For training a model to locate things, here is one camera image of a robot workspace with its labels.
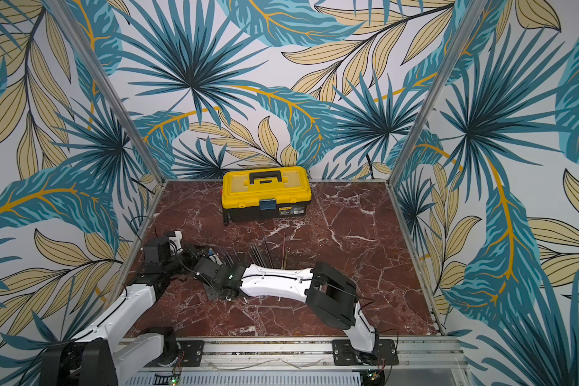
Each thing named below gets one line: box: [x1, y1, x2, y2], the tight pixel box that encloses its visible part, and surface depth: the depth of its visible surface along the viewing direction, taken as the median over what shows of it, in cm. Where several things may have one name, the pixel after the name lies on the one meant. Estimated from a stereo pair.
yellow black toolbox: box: [221, 165, 313, 226], surface depth 97 cm
